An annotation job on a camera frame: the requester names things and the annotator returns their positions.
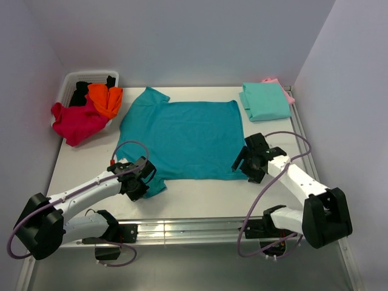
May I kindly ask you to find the teal t shirt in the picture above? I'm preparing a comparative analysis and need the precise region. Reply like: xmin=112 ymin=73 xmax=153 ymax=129
xmin=115 ymin=87 xmax=245 ymax=198

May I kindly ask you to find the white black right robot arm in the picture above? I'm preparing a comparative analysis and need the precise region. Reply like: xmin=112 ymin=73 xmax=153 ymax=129
xmin=232 ymin=133 xmax=353 ymax=249

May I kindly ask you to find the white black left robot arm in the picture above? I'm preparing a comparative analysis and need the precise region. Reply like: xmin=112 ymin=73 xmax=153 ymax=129
xmin=11 ymin=156 xmax=156 ymax=260

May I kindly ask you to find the folded mint t shirt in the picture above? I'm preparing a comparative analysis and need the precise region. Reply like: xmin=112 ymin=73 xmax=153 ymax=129
xmin=239 ymin=82 xmax=290 ymax=122

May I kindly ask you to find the folded pink t shirt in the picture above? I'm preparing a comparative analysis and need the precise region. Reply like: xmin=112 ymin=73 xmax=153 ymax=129
xmin=261 ymin=78 xmax=295 ymax=105

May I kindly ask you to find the magenta t shirt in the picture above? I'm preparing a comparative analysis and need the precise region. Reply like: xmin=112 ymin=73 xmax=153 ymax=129
xmin=51 ymin=99 xmax=109 ymax=147

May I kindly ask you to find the orange t shirt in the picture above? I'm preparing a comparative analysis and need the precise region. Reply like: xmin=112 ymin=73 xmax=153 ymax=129
xmin=87 ymin=84 xmax=123 ymax=120

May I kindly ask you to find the black t shirt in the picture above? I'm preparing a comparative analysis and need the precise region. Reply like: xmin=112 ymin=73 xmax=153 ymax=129
xmin=69 ymin=75 xmax=116 ymax=107

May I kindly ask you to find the white plastic laundry basket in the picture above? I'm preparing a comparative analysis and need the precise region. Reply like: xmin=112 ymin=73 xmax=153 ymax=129
xmin=51 ymin=70 xmax=119 ymax=133

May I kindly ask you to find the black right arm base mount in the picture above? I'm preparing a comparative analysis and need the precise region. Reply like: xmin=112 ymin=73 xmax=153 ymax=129
xmin=236 ymin=218 xmax=303 ymax=261

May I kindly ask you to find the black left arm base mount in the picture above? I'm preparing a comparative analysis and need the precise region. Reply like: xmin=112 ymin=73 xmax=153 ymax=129
xmin=81 ymin=224 xmax=138 ymax=266

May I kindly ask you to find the aluminium table edge rail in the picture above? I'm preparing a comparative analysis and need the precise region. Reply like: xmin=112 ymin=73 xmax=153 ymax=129
xmin=28 ymin=216 xmax=348 ymax=249

